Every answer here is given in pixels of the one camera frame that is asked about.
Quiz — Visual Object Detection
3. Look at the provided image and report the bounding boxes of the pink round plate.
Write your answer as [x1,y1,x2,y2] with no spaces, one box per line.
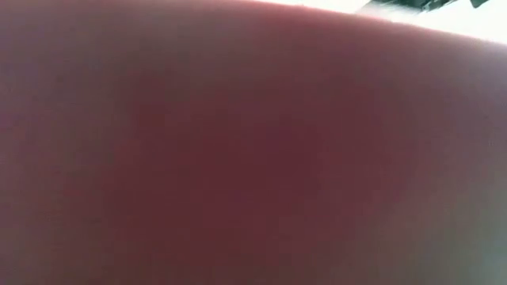
[0,0,507,285]

